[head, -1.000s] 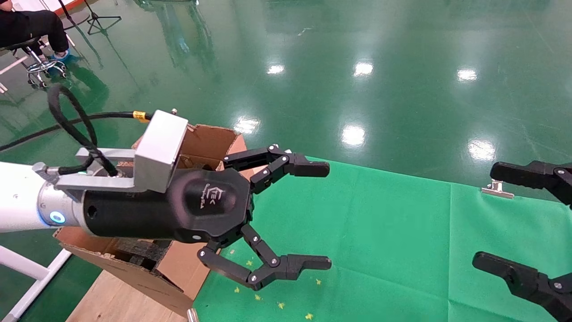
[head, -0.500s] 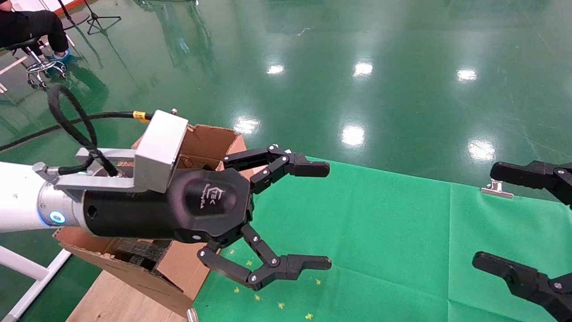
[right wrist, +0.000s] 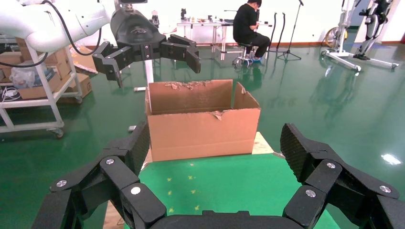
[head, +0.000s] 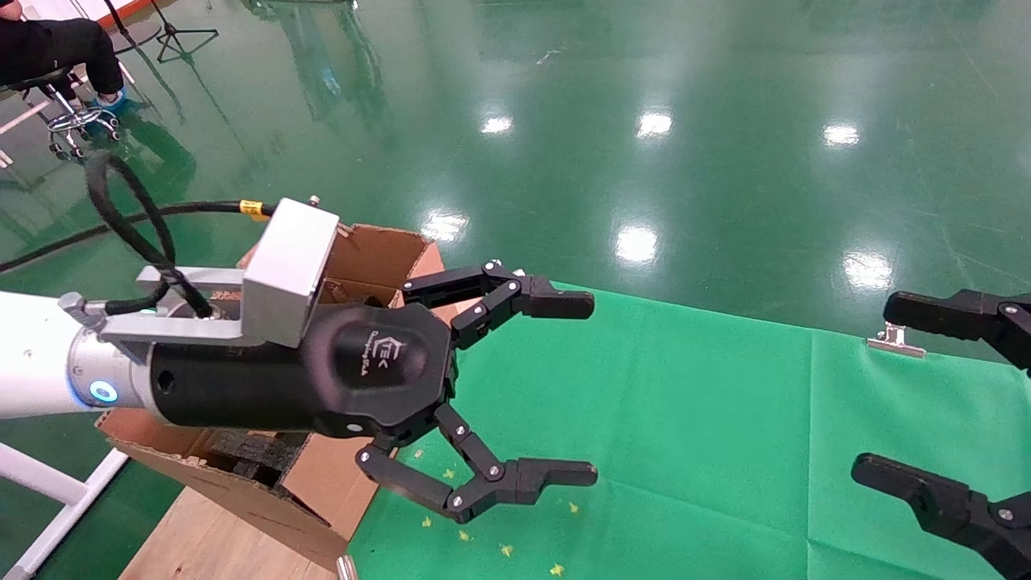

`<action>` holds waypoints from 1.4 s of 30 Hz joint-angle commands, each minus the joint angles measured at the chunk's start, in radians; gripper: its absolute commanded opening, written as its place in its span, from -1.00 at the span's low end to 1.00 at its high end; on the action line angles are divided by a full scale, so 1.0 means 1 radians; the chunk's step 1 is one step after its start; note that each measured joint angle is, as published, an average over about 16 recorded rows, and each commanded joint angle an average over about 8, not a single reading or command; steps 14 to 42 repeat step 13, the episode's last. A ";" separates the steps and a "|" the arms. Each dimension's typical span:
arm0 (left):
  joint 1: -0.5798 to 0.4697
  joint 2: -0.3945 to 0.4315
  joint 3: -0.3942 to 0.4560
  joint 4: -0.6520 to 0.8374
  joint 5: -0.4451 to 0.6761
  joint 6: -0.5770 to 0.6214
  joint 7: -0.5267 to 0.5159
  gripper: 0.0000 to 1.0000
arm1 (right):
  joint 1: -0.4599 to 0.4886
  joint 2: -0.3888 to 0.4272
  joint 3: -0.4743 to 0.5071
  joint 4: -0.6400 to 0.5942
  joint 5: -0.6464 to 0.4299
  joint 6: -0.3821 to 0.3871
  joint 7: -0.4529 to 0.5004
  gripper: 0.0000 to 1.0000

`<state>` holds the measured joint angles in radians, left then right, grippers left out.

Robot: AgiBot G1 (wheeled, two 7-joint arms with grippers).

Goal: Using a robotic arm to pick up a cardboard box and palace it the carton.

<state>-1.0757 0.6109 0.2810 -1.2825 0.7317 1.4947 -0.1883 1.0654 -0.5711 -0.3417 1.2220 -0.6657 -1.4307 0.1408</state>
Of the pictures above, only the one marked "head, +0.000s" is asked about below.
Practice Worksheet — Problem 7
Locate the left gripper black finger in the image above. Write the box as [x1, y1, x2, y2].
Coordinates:
[357, 403, 599, 524]
[401, 259, 596, 350]

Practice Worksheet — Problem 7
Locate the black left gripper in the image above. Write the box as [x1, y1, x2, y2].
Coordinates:
[149, 302, 461, 440]

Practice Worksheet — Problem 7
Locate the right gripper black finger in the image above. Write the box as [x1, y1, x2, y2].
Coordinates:
[883, 289, 1031, 377]
[851, 453, 1031, 580]

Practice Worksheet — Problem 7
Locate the large open cardboard carton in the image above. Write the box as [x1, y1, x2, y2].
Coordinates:
[97, 224, 445, 570]

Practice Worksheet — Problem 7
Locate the black foam insert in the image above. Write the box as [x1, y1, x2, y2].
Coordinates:
[211, 429, 308, 484]

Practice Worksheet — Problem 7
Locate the green table cloth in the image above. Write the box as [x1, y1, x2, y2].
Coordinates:
[346, 278, 1031, 580]

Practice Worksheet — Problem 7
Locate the metal wheeled stool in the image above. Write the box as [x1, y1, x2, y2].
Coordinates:
[0, 68, 122, 159]

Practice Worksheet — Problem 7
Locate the black tripod stand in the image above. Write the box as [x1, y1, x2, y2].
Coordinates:
[149, 0, 220, 64]

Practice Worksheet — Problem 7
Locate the seated person in black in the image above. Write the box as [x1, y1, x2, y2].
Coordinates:
[0, 0, 128, 112]

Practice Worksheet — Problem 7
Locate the silver camera mount bracket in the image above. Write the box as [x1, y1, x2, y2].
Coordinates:
[101, 264, 247, 343]

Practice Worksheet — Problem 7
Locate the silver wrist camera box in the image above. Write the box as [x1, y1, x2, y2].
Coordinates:
[242, 197, 341, 347]

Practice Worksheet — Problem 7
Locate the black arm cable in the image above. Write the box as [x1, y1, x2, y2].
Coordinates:
[0, 151, 279, 319]

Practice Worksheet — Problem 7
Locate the white table frame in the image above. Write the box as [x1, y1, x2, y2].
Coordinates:
[0, 441, 130, 580]

